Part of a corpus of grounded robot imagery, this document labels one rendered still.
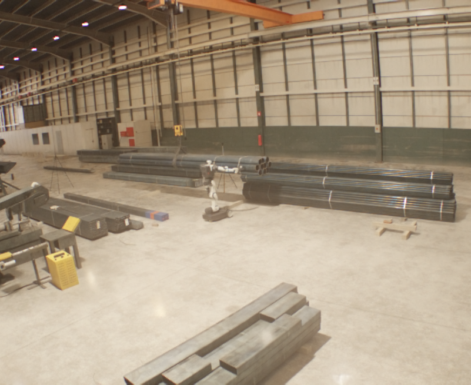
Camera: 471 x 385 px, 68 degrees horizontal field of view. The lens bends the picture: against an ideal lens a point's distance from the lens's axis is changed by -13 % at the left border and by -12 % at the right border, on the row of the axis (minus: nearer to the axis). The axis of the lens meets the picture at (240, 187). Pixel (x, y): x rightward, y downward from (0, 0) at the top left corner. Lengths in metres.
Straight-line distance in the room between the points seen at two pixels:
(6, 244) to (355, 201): 8.18
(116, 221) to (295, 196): 4.71
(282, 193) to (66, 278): 6.29
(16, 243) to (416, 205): 9.07
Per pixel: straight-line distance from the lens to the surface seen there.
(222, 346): 4.47
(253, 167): 9.91
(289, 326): 4.55
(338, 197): 10.18
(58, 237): 7.88
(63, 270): 7.35
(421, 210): 9.52
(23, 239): 9.14
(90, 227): 9.67
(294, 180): 10.80
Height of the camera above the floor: 3.00
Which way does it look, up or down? 13 degrees down
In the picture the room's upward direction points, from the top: 5 degrees counter-clockwise
